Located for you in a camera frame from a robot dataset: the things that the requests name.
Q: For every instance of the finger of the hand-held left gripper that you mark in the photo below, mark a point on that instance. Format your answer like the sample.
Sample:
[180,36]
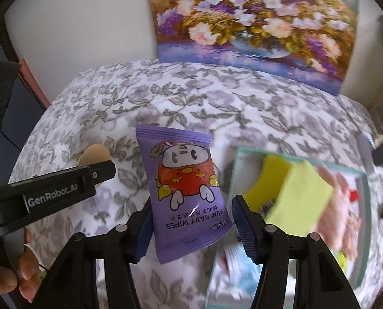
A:
[103,171]

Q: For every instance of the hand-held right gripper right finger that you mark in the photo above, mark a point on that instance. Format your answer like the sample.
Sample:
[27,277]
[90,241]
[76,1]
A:
[244,231]

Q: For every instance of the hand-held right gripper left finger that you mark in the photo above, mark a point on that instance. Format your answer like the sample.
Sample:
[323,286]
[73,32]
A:
[144,241]

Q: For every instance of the beige round pad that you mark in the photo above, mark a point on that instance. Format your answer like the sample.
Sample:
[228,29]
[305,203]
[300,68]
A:
[93,154]

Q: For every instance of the green-rimmed white box lid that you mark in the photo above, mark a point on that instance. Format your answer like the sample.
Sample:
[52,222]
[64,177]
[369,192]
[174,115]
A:
[239,170]

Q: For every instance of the yellow-green cloth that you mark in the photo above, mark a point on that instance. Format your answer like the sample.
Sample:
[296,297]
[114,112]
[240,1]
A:
[301,199]

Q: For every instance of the purple wipes packet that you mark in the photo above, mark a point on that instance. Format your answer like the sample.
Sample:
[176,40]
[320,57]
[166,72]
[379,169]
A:
[182,183]

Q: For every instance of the pink lace cloth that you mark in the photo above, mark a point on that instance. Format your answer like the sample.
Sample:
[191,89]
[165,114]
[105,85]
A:
[339,212]

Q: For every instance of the red tape roll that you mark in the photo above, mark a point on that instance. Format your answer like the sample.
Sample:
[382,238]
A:
[354,195]

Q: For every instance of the person's left hand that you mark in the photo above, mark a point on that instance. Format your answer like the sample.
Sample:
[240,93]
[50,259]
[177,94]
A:
[27,264]

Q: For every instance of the dark blue cabinet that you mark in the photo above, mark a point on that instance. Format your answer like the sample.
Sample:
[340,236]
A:
[17,125]

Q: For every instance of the grey floral blanket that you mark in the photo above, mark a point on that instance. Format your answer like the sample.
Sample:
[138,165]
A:
[194,103]

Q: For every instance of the white power strip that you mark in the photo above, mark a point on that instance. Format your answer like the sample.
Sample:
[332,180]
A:
[365,154]

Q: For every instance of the floral painting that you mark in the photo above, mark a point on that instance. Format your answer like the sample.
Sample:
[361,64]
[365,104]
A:
[243,22]

